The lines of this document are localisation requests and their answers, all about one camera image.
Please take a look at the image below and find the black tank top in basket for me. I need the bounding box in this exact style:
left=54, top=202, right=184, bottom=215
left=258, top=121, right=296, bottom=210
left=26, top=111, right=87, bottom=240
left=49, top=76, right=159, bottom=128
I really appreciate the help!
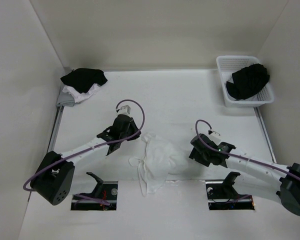
left=226, top=63, right=270, bottom=100

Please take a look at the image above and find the white plastic basket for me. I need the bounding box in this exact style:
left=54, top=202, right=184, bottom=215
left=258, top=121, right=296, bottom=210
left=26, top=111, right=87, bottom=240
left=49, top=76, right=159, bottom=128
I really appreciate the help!
left=216, top=55, right=275, bottom=108

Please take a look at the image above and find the folded black tank top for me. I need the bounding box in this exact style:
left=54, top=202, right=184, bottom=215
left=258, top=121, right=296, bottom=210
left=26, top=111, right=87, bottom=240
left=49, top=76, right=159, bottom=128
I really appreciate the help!
left=60, top=68, right=108, bottom=94

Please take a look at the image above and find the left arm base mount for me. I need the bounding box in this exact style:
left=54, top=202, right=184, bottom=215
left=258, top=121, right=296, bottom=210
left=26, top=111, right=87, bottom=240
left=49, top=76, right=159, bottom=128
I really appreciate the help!
left=70, top=172, right=118, bottom=212

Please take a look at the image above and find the white tank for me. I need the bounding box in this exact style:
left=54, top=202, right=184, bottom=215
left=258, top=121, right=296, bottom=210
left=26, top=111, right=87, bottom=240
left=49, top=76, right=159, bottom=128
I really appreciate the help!
left=128, top=132, right=190, bottom=197
left=62, top=83, right=101, bottom=104

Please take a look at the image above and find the folded white tank top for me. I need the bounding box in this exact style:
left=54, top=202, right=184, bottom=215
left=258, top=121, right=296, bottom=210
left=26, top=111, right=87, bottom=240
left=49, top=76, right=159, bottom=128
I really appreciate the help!
left=62, top=83, right=101, bottom=104

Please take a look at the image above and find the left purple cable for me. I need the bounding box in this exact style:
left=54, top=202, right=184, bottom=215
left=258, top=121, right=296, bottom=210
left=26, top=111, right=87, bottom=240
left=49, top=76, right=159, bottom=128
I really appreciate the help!
left=23, top=99, right=146, bottom=206

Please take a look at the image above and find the folded grey tank top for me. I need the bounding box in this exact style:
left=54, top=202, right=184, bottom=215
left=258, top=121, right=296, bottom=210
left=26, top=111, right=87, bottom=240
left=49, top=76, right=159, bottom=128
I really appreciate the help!
left=56, top=90, right=75, bottom=108

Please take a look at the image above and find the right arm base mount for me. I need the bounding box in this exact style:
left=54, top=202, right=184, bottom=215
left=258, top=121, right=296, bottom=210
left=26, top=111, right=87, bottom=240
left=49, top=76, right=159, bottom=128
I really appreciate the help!
left=205, top=171, right=255, bottom=211

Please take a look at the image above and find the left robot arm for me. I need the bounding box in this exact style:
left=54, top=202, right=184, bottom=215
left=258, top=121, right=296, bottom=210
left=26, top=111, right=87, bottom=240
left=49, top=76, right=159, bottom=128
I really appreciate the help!
left=29, top=113, right=142, bottom=206

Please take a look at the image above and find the purple cable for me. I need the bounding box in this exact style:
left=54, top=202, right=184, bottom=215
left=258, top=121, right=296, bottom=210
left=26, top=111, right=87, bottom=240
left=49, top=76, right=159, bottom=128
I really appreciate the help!
left=23, top=99, right=146, bottom=206
left=195, top=119, right=300, bottom=190

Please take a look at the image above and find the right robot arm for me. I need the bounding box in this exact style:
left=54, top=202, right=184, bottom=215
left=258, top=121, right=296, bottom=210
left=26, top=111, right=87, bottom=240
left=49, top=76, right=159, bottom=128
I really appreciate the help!
left=189, top=134, right=300, bottom=216

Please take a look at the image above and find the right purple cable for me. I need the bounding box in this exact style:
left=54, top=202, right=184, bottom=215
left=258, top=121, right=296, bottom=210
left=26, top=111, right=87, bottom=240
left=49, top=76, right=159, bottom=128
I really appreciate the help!
left=195, top=119, right=300, bottom=190

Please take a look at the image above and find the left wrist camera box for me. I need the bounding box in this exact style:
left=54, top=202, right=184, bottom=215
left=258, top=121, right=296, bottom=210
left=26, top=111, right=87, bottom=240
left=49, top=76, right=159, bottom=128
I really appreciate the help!
left=116, top=105, right=131, bottom=117

